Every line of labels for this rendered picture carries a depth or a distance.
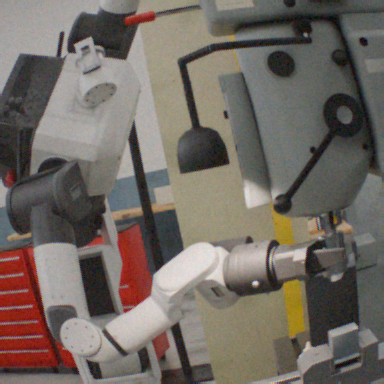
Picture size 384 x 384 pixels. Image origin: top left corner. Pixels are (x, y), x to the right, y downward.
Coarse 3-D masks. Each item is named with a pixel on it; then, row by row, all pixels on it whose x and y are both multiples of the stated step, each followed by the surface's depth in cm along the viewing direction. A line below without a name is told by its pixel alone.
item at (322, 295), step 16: (352, 256) 199; (320, 272) 190; (352, 272) 187; (320, 288) 188; (336, 288) 187; (352, 288) 187; (320, 304) 188; (336, 304) 188; (352, 304) 187; (320, 320) 188; (336, 320) 188; (352, 320) 187; (320, 336) 189
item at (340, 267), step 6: (336, 240) 151; (342, 240) 151; (324, 246) 151; (330, 246) 151; (336, 246) 151; (342, 246) 151; (336, 264) 151; (342, 264) 151; (324, 270) 152; (330, 270) 151; (336, 270) 151; (342, 270) 151; (324, 276) 153; (330, 276) 151
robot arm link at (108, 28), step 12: (108, 12) 186; (132, 12) 188; (84, 24) 190; (96, 24) 190; (108, 24) 188; (120, 24) 189; (84, 36) 191; (96, 36) 191; (108, 36) 191; (120, 36) 191; (108, 48) 193; (120, 48) 193
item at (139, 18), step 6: (186, 6) 161; (192, 6) 161; (198, 6) 161; (150, 12) 160; (162, 12) 161; (168, 12) 161; (174, 12) 161; (180, 12) 161; (126, 18) 161; (132, 18) 161; (138, 18) 160; (144, 18) 160; (150, 18) 160; (126, 24) 161; (132, 24) 161
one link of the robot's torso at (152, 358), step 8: (152, 352) 213; (80, 360) 208; (152, 360) 212; (80, 368) 209; (88, 368) 207; (152, 368) 213; (88, 376) 208; (128, 376) 218; (136, 376) 217; (144, 376) 215; (152, 376) 214; (160, 376) 215
